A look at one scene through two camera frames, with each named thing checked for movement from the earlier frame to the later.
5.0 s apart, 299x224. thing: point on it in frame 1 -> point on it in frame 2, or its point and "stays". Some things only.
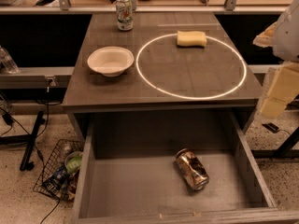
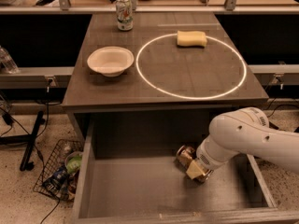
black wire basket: (60, 175) stays
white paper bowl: (110, 61) stays
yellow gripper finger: (282, 91) -> (211, 156)
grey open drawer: (128, 173) stays
